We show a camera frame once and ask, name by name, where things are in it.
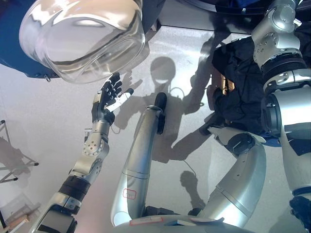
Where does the wooden laundry basket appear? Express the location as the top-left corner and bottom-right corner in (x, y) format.
(219, 72), (236, 94)

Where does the silver robot leg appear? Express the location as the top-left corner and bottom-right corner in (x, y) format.
(110, 105), (164, 228)
(194, 125), (268, 222)

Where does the black garment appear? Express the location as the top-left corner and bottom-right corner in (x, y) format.
(210, 24), (311, 137)

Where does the dark grey washing machine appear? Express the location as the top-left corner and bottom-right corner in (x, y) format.
(142, 0), (268, 36)

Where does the grey robot torso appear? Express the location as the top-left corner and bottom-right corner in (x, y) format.
(110, 213), (246, 233)

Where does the dark navy garment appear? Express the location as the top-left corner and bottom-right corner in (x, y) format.
(261, 131), (284, 147)

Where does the black folding rack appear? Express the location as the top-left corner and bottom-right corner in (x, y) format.
(0, 119), (40, 184)

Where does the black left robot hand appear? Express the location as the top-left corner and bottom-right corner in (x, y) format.
(91, 72), (135, 125)

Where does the silver right robot leg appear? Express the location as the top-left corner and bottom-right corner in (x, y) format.
(194, 125), (268, 222)

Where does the silver left robot leg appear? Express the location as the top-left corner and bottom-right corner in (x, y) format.
(110, 105), (164, 228)

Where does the black left robot foot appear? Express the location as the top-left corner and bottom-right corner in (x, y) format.
(154, 92), (169, 135)

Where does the large clear plastic bowl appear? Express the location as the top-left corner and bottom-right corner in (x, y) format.
(0, 0), (152, 85)

